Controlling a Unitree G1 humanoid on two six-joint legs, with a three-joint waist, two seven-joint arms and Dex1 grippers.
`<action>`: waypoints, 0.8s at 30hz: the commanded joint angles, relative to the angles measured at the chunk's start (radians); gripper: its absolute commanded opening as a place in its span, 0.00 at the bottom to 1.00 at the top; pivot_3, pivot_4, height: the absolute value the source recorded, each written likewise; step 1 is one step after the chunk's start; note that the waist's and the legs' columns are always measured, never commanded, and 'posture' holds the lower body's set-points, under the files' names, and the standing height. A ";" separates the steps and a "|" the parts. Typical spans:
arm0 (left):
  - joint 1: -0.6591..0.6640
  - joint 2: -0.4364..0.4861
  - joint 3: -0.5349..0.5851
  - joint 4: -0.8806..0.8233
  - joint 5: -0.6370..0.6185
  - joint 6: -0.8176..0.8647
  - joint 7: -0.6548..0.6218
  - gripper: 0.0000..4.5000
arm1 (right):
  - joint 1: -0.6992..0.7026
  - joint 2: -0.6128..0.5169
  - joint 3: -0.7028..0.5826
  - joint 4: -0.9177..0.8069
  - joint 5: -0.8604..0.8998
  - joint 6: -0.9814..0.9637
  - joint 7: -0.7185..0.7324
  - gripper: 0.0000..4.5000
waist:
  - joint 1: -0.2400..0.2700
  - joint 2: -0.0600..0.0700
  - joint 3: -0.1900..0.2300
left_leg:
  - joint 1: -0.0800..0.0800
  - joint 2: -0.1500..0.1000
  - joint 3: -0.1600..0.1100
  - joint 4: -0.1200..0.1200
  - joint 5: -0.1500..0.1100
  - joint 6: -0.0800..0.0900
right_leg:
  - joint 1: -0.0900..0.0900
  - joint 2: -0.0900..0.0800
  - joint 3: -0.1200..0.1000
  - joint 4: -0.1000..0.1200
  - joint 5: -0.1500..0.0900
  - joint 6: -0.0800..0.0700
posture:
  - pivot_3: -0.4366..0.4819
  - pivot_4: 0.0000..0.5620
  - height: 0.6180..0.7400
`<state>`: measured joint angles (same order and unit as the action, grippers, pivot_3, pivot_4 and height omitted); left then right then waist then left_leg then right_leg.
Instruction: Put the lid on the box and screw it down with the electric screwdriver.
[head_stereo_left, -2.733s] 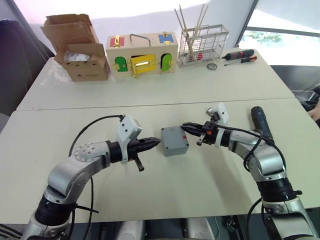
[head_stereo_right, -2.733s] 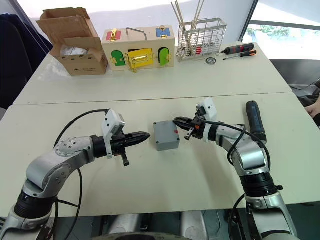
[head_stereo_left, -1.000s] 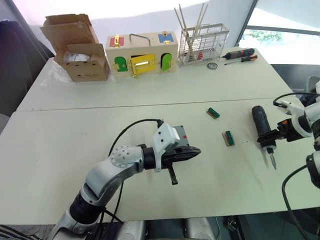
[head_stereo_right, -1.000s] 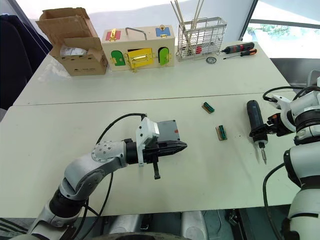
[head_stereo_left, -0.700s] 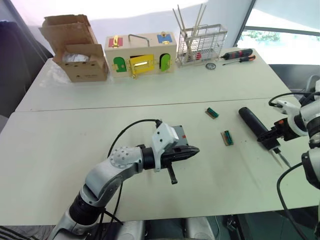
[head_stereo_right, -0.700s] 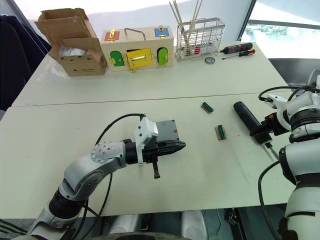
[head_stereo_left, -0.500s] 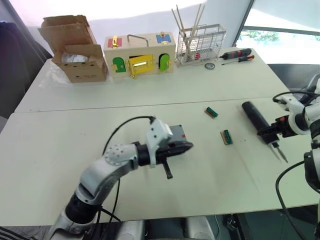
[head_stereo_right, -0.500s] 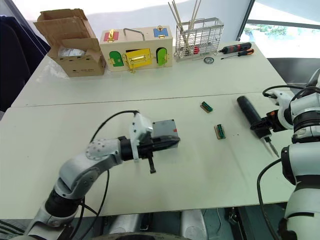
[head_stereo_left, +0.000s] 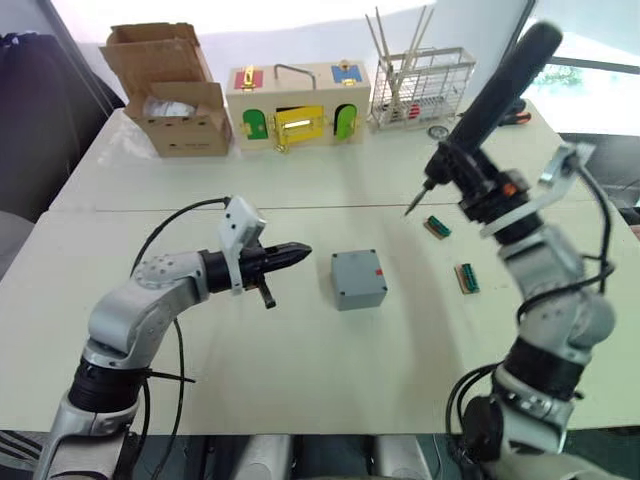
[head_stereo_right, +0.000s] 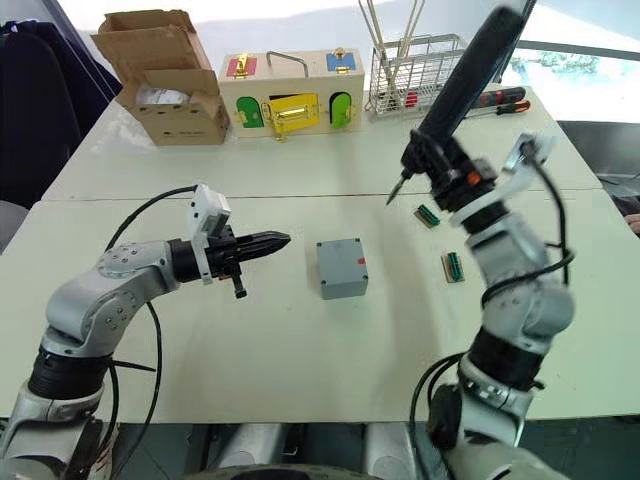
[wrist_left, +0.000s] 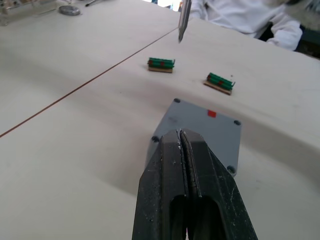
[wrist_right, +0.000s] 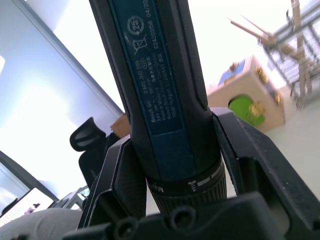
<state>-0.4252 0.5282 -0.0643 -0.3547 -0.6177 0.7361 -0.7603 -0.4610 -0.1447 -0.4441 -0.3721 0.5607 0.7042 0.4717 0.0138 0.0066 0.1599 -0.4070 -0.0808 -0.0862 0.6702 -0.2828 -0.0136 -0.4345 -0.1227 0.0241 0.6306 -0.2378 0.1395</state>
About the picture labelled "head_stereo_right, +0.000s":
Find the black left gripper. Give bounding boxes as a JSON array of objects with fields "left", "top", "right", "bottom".
[{"left": 204, "top": 225, "right": 293, "bottom": 301}]

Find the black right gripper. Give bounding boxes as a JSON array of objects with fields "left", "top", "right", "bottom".
[{"left": 403, "top": 136, "right": 500, "bottom": 212}]

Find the grey box lid red mark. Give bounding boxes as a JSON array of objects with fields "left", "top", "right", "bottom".
[{"left": 315, "top": 237, "right": 371, "bottom": 291}]

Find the green screw holder on cardboard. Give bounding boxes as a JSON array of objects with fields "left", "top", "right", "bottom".
[
  {"left": 413, "top": 203, "right": 442, "bottom": 231},
  {"left": 440, "top": 251, "right": 467, "bottom": 286}
]

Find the yellow toy box door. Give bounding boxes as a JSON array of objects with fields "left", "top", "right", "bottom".
[{"left": 263, "top": 92, "right": 321, "bottom": 136}]

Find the open brown cardboard box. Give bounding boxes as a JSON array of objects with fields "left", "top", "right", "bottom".
[{"left": 90, "top": 9, "right": 233, "bottom": 148}]

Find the wooden latch toy box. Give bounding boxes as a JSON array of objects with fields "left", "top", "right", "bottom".
[{"left": 218, "top": 47, "right": 365, "bottom": 144}]

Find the green arched toy door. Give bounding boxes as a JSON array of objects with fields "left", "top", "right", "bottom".
[
  {"left": 235, "top": 95, "right": 265, "bottom": 128},
  {"left": 328, "top": 91, "right": 357, "bottom": 130}
]

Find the thin metal rod pair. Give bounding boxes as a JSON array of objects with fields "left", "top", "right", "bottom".
[
  {"left": 358, "top": 0, "right": 397, "bottom": 110},
  {"left": 394, "top": 0, "right": 428, "bottom": 59}
]

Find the white plastic bag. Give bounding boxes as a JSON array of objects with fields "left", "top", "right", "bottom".
[{"left": 133, "top": 83, "right": 194, "bottom": 107}]

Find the black office chair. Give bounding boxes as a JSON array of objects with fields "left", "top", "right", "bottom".
[{"left": 0, "top": 19, "right": 124, "bottom": 211}]

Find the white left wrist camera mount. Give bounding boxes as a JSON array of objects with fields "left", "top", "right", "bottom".
[{"left": 185, "top": 184, "right": 233, "bottom": 287}]

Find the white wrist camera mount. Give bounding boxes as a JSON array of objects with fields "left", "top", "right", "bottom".
[
  {"left": 448, "top": 130, "right": 558, "bottom": 228},
  {"left": 185, "top": 184, "right": 233, "bottom": 287}
]

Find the orange black handled screwdriver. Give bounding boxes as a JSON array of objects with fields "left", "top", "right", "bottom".
[{"left": 463, "top": 99, "right": 532, "bottom": 121}]

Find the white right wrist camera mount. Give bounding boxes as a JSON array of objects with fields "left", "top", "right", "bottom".
[{"left": 448, "top": 130, "right": 558, "bottom": 228}]

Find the metal wire basket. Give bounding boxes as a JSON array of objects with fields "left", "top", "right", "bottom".
[{"left": 363, "top": 33, "right": 469, "bottom": 122}]

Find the red black handled screwdriver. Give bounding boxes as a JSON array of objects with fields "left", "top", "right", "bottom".
[{"left": 477, "top": 86, "right": 527, "bottom": 109}]

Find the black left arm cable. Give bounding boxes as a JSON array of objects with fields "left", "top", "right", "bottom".
[{"left": 64, "top": 185, "right": 201, "bottom": 480}]

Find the silver metal box handle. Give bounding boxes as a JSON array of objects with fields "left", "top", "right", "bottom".
[{"left": 265, "top": 49, "right": 310, "bottom": 81}]

